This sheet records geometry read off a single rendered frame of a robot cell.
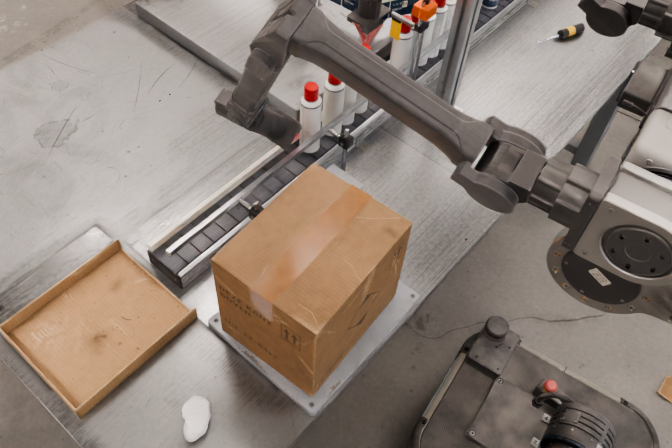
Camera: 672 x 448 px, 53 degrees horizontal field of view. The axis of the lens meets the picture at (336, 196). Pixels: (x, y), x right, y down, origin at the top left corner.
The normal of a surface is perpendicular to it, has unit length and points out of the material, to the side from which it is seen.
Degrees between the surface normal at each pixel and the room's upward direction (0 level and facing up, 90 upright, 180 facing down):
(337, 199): 0
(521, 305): 0
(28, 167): 0
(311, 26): 29
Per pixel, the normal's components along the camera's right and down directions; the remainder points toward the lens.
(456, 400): 0.06, -0.62
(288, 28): 0.16, -0.18
